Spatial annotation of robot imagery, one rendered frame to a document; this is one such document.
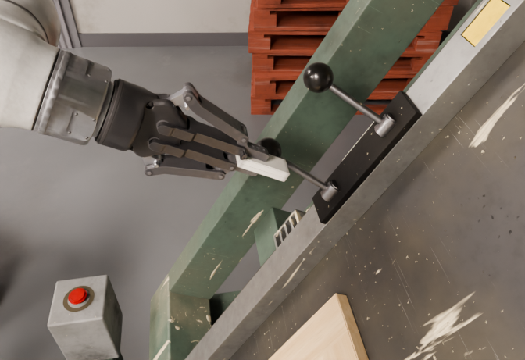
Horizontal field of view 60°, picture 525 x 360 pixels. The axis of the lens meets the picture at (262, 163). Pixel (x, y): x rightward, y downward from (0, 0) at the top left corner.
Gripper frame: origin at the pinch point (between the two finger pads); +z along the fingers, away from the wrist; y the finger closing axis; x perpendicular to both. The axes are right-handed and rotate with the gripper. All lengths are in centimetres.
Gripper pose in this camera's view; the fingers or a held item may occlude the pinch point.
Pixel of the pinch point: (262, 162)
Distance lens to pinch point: 58.4
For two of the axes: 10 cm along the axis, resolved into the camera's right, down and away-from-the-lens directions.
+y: 4.9, -7.1, -5.0
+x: -1.6, -6.4, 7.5
